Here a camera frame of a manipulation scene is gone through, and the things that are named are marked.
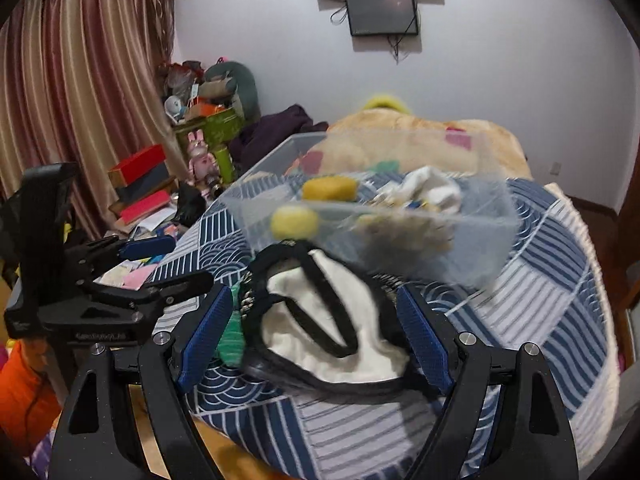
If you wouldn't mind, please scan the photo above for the brown furry cloth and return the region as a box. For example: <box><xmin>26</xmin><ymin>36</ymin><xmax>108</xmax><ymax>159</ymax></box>
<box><xmin>356</xmin><ymin>210</ymin><xmax>458</xmax><ymax>257</ymax></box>

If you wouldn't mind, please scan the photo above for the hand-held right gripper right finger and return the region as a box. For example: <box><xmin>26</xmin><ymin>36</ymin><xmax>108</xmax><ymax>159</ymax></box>
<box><xmin>396</xmin><ymin>285</ymin><xmax>577</xmax><ymax>480</ymax></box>

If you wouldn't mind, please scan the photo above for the green box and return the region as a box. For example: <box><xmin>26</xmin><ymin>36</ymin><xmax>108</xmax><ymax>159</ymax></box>
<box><xmin>174</xmin><ymin>106</ymin><xmax>246</xmax><ymax>153</ymax></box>

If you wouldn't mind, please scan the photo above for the orange cloth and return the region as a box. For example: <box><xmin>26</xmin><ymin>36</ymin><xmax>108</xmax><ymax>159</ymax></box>
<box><xmin>0</xmin><ymin>340</ymin><xmax>63</xmax><ymax>456</ymax></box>

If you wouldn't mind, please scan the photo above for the small black wall screen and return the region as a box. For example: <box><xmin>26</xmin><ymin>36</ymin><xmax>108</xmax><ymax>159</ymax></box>
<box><xmin>345</xmin><ymin>0</ymin><xmax>420</xmax><ymax>37</ymax></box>

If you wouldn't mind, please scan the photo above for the yellow ball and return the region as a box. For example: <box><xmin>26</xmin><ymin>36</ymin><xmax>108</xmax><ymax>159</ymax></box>
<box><xmin>270</xmin><ymin>206</ymin><xmax>321</xmax><ymax>239</ymax></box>

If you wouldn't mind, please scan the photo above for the clear plastic storage box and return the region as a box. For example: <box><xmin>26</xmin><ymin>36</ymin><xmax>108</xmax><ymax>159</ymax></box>
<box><xmin>219</xmin><ymin>129</ymin><xmax>522</xmax><ymax>291</ymax></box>

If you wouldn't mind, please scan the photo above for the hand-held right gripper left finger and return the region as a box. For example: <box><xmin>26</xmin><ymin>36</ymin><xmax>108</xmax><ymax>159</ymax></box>
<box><xmin>51</xmin><ymin>283</ymin><xmax>235</xmax><ymax>480</ymax></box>

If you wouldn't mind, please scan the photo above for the white cloth with black trim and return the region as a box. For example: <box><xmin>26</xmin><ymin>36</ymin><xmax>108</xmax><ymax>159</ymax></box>
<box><xmin>239</xmin><ymin>244</ymin><xmax>453</xmax><ymax>401</ymax></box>

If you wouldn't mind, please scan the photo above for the yellow sponge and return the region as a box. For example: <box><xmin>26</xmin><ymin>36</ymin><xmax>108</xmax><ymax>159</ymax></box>
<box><xmin>301</xmin><ymin>176</ymin><xmax>358</xmax><ymax>204</ymax></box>

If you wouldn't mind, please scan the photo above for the beige plush blanket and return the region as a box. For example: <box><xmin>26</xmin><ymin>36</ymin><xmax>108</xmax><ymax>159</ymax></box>
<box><xmin>287</xmin><ymin>107</ymin><xmax>535</xmax><ymax>181</ymax></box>

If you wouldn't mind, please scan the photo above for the dark purple cloth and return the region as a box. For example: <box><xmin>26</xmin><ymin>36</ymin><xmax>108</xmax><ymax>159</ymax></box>
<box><xmin>229</xmin><ymin>104</ymin><xmax>330</xmax><ymax>167</ymax></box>

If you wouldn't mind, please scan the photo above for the white sock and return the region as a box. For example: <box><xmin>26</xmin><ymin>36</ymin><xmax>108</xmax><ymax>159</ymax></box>
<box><xmin>385</xmin><ymin>165</ymin><xmax>463</xmax><ymax>215</ymax></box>

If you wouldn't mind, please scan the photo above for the green cylinder can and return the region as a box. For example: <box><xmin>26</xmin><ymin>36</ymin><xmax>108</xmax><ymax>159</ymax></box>
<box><xmin>214</xmin><ymin>144</ymin><xmax>237</xmax><ymax>184</ymax></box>

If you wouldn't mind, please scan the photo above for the striped curtain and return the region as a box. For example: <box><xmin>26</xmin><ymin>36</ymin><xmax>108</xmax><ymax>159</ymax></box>
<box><xmin>0</xmin><ymin>0</ymin><xmax>188</xmax><ymax>241</ymax></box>

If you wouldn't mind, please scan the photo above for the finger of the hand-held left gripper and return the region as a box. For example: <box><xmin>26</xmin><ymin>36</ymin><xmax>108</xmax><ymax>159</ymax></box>
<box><xmin>67</xmin><ymin>235</ymin><xmax>177</xmax><ymax>273</ymax></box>
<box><xmin>80</xmin><ymin>272</ymin><xmax>215</xmax><ymax>313</ymax></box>

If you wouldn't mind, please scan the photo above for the green plush toy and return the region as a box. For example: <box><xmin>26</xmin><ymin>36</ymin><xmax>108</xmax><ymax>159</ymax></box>
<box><xmin>202</xmin><ymin>60</ymin><xmax>261</xmax><ymax>123</ymax></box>

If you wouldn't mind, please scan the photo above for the green knitted cloth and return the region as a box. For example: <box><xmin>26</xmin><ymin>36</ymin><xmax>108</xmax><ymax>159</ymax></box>
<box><xmin>217</xmin><ymin>284</ymin><xmax>251</xmax><ymax>368</ymax></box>

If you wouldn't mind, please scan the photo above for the pink rabbit toy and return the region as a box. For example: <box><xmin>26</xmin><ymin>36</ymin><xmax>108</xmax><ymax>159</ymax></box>
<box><xmin>186</xmin><ymin>129</ymin><xmax>219</xmax><ymax>182</ymax></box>

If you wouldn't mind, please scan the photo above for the red box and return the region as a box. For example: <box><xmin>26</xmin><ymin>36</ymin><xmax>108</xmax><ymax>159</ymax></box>
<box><xmin>108</xmin><ymin>144</ymin><xmax>167</xmax><ymax>187</ymax></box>

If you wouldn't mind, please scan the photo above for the blue patterned quilt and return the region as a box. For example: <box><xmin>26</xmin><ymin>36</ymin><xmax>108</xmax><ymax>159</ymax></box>
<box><xmin>145</xmin><ymin>172</ymin><xmax>621</xmax><ymax>480</ymax></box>

